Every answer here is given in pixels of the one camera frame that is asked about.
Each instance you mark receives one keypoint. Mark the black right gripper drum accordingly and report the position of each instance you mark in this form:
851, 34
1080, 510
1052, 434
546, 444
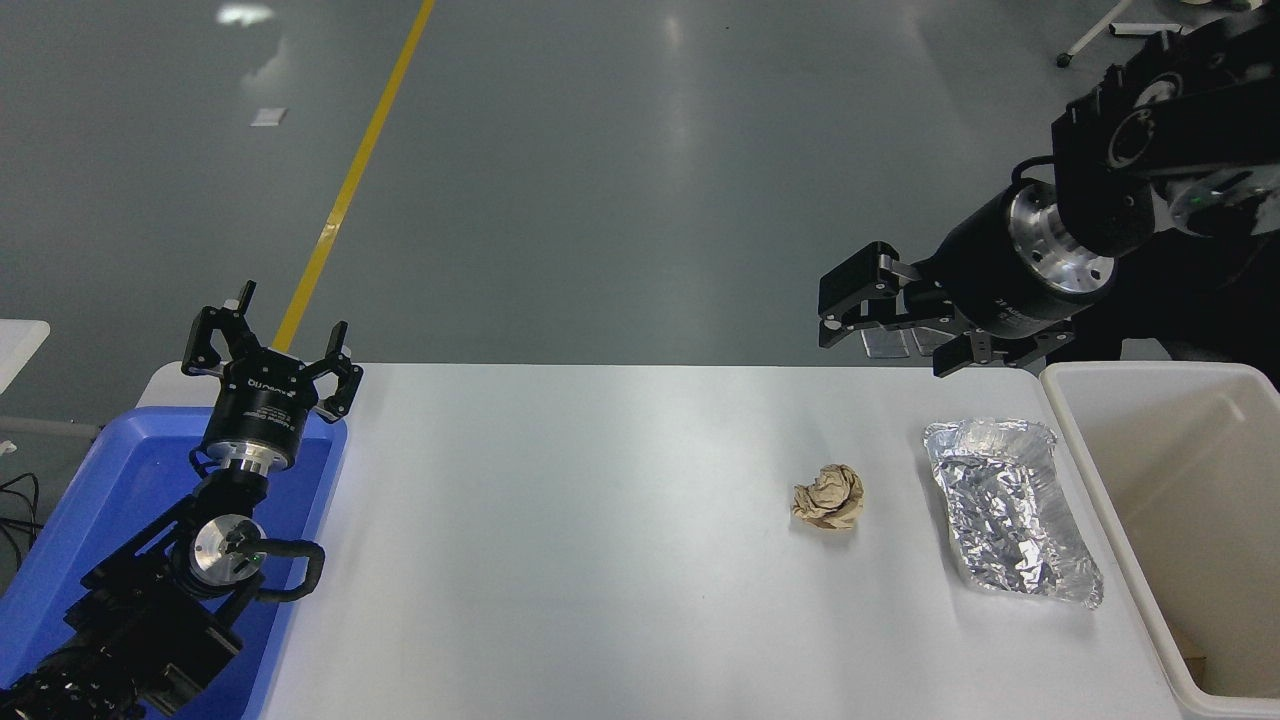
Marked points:
985, 275

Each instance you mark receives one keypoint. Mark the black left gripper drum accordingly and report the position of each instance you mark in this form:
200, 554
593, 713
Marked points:
262, 405

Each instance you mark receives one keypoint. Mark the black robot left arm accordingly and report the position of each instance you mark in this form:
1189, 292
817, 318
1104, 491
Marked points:
150, 610

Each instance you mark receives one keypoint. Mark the grey floor plate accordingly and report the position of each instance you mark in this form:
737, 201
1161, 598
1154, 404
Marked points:
888, 345
925, 340

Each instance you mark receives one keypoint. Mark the crumpled silver foil tray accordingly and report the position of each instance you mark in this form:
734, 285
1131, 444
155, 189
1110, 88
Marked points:
1010, 510

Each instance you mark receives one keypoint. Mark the blue plastic tray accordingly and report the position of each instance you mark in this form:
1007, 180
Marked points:
110, 480

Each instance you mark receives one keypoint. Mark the small white side table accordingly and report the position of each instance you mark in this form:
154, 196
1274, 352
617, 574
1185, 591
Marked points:
20, 350

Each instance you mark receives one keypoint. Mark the crumpled tan paper ball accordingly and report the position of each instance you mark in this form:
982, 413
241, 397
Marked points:
828, 497

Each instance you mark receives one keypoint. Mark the standing person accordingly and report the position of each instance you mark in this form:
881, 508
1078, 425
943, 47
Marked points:
1200, 310

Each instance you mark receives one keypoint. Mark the small white floor patch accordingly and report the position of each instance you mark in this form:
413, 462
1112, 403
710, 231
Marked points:
268, 117

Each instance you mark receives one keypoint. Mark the large pale plastic bin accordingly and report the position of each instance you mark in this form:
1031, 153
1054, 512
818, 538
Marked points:
1200, 500

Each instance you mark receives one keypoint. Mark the white wheeled chair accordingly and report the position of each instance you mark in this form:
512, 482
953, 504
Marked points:
1095, 35

